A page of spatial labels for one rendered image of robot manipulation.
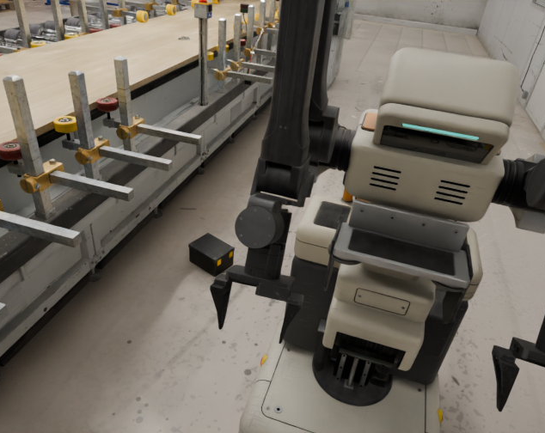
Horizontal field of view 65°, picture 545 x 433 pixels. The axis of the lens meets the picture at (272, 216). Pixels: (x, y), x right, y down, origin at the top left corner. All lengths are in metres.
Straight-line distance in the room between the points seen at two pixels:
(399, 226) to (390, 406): 0.82
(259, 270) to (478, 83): 0.45
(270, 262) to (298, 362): 0.98
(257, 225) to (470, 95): 0.40
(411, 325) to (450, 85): 0.55
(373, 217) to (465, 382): 1.36
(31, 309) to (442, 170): 1.69
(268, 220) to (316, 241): 0.72
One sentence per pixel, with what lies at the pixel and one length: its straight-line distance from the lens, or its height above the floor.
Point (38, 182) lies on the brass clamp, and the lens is 1.49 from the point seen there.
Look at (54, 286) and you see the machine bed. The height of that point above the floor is 0.17.
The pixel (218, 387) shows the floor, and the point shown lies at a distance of 1.86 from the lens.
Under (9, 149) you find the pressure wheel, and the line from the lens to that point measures 1.56.
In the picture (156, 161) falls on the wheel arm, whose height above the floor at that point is 0.83.
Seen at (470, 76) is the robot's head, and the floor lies 1.36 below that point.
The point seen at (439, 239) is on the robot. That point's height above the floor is 1.06.
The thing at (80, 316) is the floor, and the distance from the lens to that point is 2.19.
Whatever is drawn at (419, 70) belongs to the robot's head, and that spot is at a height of 1.36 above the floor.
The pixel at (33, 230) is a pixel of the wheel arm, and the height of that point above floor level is 0.84.
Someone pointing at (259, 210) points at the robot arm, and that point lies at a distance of 0.57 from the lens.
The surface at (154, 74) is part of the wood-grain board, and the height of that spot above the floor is 0.90.
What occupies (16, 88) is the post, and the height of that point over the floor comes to 1.12.
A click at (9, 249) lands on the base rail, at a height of 0.70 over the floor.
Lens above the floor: 1.53
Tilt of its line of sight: 33 degrees down
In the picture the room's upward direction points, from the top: 6 degrees clockwise
